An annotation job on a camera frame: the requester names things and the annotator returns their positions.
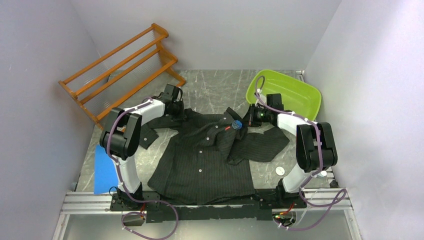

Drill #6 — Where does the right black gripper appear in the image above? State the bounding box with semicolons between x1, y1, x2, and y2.
238;103;271;127

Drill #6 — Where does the lime green plastic basin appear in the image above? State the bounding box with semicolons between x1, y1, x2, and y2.
245;69;322;121

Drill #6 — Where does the aluminium frame rail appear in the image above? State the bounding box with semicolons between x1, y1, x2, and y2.
61;188;340;215

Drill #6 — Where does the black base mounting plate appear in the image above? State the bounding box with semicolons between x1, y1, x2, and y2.
110;187;307;223

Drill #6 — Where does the black pinstriped shirt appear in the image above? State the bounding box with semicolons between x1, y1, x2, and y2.
147;108;289;205

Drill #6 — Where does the orange wooden shoe rack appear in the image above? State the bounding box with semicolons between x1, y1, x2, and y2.
58;23;187;129

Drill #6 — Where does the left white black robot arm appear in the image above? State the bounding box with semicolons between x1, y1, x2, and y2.
99;84;184;210

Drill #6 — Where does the blue flat mat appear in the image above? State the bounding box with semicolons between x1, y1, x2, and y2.
93;145;118;195

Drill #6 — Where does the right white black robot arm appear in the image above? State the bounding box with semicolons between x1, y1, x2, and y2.
247;93;338;208

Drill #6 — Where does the light blue white clip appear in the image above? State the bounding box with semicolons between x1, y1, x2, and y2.
316;170;328;179

